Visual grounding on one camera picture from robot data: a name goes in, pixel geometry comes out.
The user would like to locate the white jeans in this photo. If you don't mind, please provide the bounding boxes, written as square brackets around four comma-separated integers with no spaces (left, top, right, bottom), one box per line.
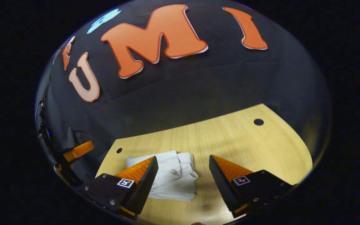
[126,150,199,202]

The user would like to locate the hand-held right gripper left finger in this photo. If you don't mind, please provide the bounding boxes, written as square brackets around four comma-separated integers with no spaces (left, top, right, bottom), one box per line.
[77,156,159,221]

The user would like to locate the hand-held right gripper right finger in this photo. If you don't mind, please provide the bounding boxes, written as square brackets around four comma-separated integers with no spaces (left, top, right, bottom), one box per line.
[209,155,294,218]

